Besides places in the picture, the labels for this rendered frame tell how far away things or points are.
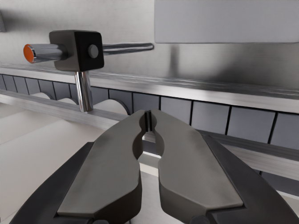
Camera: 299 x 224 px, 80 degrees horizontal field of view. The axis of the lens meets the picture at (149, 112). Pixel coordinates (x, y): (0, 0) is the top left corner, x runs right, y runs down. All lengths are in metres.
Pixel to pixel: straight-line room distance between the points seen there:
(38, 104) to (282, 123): 0.24
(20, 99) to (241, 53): 0.25
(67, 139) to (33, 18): 0.30
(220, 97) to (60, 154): 0.16
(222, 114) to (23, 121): 0.23
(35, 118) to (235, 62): 0.25
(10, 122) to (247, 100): 0.25
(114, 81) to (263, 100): 0.17
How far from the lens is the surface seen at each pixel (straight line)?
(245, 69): 0.24
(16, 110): 0.32
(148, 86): 0.22
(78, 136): 0.18
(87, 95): 0.16
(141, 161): 0.22
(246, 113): 0.20
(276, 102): 0.20
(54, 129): 0.18
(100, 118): 0.16
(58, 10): 0.38
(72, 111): 0.18
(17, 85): 0.43
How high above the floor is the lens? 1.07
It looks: 56 degrees down
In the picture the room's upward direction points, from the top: 126 degrees counter-clockwise
